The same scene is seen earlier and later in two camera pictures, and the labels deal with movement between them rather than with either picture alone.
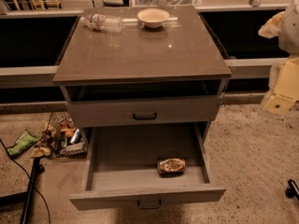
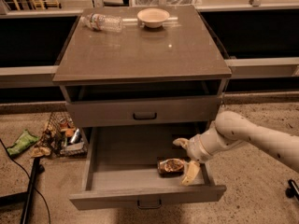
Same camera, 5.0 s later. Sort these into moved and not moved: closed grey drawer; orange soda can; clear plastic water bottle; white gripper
Moved: white gripper
Not moved: closed grey drawer; clear plastic water bottle; orange soda can
